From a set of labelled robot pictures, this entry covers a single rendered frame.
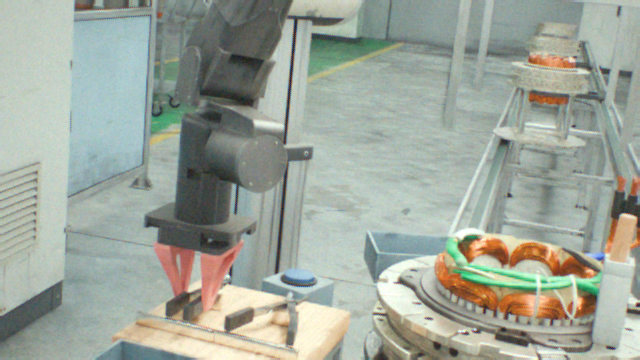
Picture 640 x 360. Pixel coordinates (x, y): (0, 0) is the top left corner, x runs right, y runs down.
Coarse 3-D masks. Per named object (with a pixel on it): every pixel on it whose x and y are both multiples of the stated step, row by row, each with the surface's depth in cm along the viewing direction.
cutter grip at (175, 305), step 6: (180, 294) 98; (186, 294) 98; (174, 300) 96; (180, 300) 97; (186, 300) 98; (168, 306) 95; (174, 306) 96; (180, 306) 97; (168, 312) 95; (174, 312) 96
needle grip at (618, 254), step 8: (624, 216) 94; (632, 216) 94; (624, 224) 94; (632, 224) 93; (616, 232) 94; (624, 232) 94; (632, 232) 94; (616, 240) 94; (624, 240) 94; (616, 248) 94; (624, 248) 94; (616, 256) 94; (624, 256) 94
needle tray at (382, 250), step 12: (372, 240) 134; (384, 240) 139; (396, 240) 139; (408, 240) 139; (420, 240) 139; (432, 240) 140; (444, 240) 140; (372, 252) 132; (384, 252) 129; (396, 252) 140; (408, 252) 140; (420, 252) 140; (432, 252) 140; (372, 264) 131; (384, 264) 129; (372, 276) 131
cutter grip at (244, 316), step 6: (234, 312) 94; (240, 312) 94; (246, 312) 95; (252, 312) 96; (228, 318) 93; (234, 318) 94; (240, 318) 94; (246, 318) 95; (252, 318) 96; (228, 324) 93; (234, 324) 94; (240, 324) 95; (228, 330) 93
